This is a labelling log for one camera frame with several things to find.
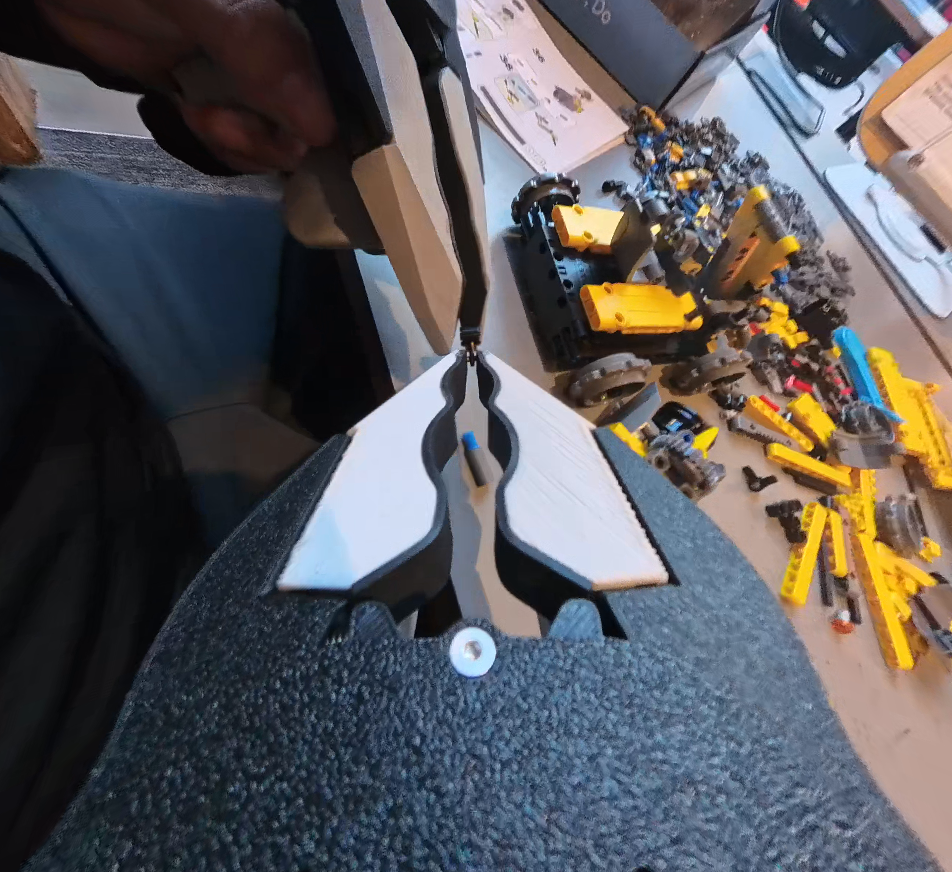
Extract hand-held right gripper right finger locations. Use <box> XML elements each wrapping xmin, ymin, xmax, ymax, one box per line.
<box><xmin>475</xmin><ymin>353</ymin><xmax>670</xmax><ymax>598</ymax></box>

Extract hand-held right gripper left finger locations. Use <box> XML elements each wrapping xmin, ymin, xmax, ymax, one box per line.
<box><xmin>275</xmin><ymin>353</ymin><xmax>470</xmax><ymax>609</ymax></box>

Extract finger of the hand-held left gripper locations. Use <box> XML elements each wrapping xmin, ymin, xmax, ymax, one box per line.
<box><xmin>352</xmin><ymin>0</ymin><xmax>478</xmax><ymax>357</ymax></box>
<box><xmin>439</xmin><ymin>63</ymin><xmax>492</xmax><ymax>347</ymax></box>

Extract person's left hand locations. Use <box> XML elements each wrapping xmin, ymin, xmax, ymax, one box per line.
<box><xmin>0</xmin><ymin>0</ymin><xmax>337</xmax><ymax>175</ymax></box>

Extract white instruction booklet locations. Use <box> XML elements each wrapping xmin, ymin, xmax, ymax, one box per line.
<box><xmin>452</xmin><ymin>0</ymin><xmax>630</xmax><ymax>175</ymax></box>

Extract small gear wheel assembly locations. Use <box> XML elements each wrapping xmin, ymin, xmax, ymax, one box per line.
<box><xmin>610</xmin><ymin>400</ymin><xmax>727</xmax><ymax>503</ymax></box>

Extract dark open cardboard box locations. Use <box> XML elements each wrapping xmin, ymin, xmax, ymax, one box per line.
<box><xmin>467</xmin><ymin>0</ymin><xmax>830</xmax><ymax>91</ymax></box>

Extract black triple connector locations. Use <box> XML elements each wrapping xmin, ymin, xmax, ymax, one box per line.
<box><xmin>765</xmin><ymin>499</ymin><xmax>808</xmax><ymax>544</ymax></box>

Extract black yellow toy vehicle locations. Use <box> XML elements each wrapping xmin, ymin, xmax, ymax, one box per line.
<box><xmin>506</xmin><ymin>173</ymin><xmax>803</xmax><ymax>408</ymax></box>

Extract pile of small dark pieces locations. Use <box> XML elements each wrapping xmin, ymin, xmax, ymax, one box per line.
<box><xmin>621</xmin><ymin>106</ymin><xmax>856</xmax><ymax>338</ymax></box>

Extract grey curved panel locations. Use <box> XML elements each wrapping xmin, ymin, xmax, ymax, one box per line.
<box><xmin>829</xmin><ymin>400</ymin><xmax>904</xmax><ymax>467</ymax></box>

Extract pile of yellow beams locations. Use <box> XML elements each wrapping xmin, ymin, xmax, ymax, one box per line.
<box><xmin>732</xmin><ymin>344</ymin><xmax>952</xmax><ymax>672</ymax></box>

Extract blue curved panel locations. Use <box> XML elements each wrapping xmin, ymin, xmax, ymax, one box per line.
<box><xmin>832</xmin><ymin>326</ymin><xmax>904</xmax><ymax>427</ymax></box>

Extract grey toy wheel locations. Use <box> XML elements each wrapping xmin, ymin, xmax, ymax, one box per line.
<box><xmin>874</xmin><ymin>493</ymin><xmax>923</xmax><ymax>553</ymax></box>

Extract white object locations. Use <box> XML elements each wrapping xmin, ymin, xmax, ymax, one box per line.
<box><xmin>822</xmin><ymin>147</ymin><xmax>952</xmax><ymax>319</ymax></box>

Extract tan tray with papers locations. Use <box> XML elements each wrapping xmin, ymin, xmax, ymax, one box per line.
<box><xmin>855</xmin><ymin>32</ymin><xmax>952</xmax><ymax>177</ymax></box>

